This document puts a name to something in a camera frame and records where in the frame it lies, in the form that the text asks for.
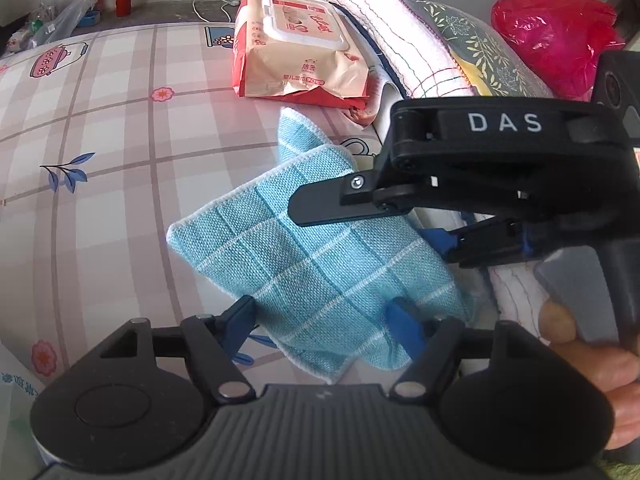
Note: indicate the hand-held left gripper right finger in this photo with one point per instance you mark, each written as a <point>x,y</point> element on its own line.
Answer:
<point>405,325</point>

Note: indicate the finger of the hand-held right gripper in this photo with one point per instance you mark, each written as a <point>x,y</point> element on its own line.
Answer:
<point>440,241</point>
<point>325,205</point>

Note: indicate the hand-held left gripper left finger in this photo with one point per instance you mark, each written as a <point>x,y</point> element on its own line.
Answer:
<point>240,317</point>

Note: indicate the teal checked cloth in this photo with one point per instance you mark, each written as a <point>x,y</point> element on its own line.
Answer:
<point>300,260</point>

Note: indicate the person's right hand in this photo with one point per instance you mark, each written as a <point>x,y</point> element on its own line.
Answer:
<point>595,375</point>

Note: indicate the floral grey pillow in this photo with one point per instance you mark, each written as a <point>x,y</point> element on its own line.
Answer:
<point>480,45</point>

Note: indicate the red plastic bag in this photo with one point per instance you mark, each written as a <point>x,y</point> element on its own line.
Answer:
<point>550,35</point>

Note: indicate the white stitched quilt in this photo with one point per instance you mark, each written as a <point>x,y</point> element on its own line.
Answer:
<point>395,35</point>

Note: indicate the peach wet wipes pack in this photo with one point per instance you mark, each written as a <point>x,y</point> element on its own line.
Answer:
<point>295,50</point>

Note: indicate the plaid printed bed sheet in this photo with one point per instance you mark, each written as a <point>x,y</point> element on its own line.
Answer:
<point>125,135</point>

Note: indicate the white plastic bag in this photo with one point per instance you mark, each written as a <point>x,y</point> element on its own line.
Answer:
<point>15,400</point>

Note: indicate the small blue container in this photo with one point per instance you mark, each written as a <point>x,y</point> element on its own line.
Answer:
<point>92,18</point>

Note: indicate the clear plastic bag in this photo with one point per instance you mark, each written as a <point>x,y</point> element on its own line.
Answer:
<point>65,20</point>

